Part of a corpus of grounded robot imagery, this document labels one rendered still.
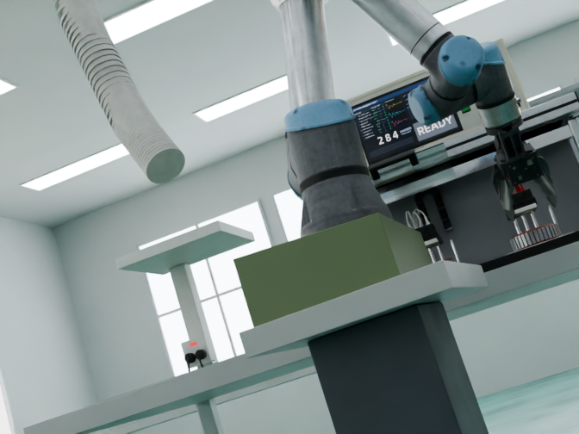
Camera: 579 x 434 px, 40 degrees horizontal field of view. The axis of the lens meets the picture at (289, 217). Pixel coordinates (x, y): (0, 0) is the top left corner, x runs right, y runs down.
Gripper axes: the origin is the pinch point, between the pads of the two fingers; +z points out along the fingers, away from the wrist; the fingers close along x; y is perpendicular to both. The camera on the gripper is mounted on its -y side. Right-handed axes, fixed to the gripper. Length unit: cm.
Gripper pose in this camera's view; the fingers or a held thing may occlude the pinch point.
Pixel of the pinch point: (532, 207)
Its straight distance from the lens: 167.2
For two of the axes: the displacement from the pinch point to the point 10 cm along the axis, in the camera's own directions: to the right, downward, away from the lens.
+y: -0.8, 3.6, -9.3
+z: 3.9, 8.7, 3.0
